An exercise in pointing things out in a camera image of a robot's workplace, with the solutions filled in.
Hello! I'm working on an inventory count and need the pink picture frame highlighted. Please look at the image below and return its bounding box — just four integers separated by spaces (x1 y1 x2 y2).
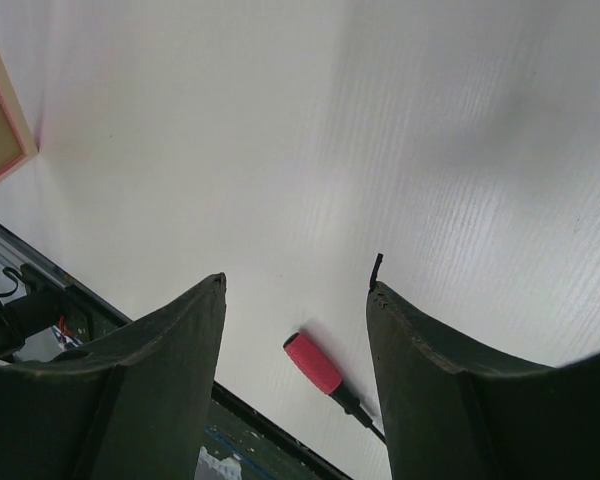
0 7 40 194

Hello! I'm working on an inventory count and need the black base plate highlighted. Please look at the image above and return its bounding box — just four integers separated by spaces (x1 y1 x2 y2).
0 225 342 479

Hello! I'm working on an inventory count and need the red handled screwdriver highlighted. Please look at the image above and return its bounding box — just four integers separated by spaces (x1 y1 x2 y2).
283 331 386 444

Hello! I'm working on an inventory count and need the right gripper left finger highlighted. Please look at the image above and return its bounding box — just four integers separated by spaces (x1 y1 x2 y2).
0 273 226 479

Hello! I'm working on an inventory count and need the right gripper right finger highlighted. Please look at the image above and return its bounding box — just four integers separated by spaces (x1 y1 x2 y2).
366 277 600 479

